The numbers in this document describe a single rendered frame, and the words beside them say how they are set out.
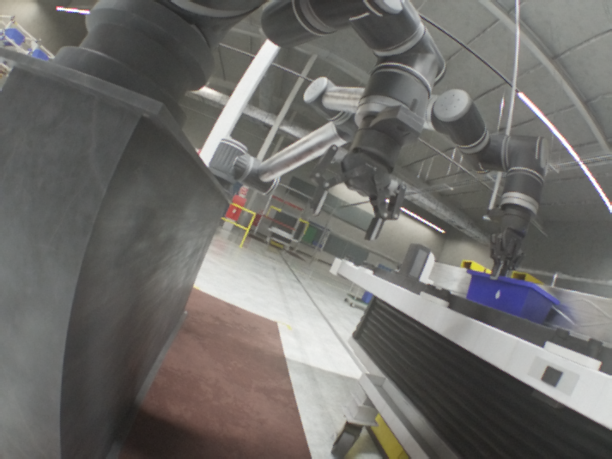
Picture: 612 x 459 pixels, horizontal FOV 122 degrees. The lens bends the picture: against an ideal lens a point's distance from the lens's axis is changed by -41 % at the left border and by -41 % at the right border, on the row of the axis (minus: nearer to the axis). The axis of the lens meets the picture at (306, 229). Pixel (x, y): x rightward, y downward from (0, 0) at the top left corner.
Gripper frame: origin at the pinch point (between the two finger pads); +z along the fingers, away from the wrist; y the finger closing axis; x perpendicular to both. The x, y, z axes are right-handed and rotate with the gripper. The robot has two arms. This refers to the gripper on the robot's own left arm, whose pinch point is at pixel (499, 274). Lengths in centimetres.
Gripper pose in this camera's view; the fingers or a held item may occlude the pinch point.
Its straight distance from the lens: 74.9
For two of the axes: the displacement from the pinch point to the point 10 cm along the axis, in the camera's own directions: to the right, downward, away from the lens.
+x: -1.6, -0.2, 9.9
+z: -4.1, 9.1, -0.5
